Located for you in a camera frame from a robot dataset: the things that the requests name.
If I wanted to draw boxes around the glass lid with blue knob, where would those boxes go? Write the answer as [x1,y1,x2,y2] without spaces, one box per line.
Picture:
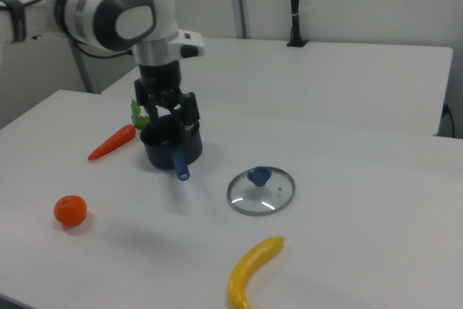
[226,166,297,217]

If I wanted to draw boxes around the black cable at table edge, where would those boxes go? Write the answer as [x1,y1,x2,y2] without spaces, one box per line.
[441,103,456,138]

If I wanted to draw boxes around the orange toy carrot green leaves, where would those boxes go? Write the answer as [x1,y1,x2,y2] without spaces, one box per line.
[88,98,151,162]

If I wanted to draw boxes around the orange toy tangerine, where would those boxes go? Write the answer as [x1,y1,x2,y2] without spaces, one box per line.
[54,195,88,227]

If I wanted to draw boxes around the black clamp mount pole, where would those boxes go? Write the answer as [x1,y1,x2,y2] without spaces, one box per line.
[286,0,309,48]

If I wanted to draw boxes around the white side table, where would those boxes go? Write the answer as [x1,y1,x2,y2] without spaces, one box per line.
[100,36,454,137]

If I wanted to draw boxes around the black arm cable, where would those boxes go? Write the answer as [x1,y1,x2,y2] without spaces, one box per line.
[70,39,135,60]

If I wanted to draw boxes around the yellow toy banana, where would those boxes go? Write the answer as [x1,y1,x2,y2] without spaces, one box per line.
[227,236,286,309]

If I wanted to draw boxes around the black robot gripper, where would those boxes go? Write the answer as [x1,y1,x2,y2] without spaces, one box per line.
[134,62,201,137]

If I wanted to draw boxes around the dark saucepan with blue handle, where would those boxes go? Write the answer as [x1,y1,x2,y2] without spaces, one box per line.
[139,113,204,182]

